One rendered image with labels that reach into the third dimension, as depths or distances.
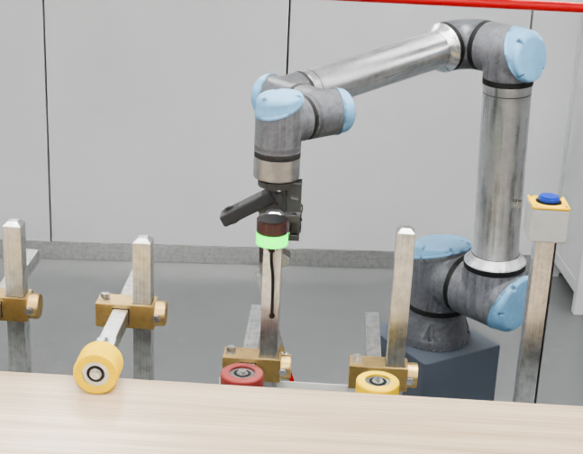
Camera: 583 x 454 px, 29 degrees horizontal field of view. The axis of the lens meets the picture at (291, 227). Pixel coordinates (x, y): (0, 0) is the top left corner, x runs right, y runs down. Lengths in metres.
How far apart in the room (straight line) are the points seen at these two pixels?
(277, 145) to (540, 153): 2.95
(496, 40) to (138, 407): 1.17
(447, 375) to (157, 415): 1.13
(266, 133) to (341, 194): 2.79
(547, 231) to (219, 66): 2.80
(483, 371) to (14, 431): 1.44
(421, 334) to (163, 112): 2.19
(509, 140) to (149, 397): 1.08
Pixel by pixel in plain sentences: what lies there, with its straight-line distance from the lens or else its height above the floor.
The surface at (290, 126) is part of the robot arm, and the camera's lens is 2.13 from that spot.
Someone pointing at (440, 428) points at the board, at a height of 0.90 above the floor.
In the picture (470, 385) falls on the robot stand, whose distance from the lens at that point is 3.00.
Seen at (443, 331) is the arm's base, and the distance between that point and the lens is 2.93.
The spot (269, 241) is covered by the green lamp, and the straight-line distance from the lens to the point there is 2.08.
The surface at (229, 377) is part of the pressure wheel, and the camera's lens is 2.08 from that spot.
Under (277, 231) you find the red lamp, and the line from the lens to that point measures 2.07.
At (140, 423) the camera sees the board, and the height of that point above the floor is 0.90.
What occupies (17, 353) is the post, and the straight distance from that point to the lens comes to 2.33.
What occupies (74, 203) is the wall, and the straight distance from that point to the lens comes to 4.97.
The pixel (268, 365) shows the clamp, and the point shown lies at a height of 0.86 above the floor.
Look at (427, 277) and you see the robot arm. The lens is 2.87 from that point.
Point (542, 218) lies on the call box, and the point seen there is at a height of 1.20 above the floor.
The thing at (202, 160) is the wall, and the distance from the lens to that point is 4.85.
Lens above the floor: 1.88
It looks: 20 degrees down
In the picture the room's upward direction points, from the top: 3 degrees clockwise
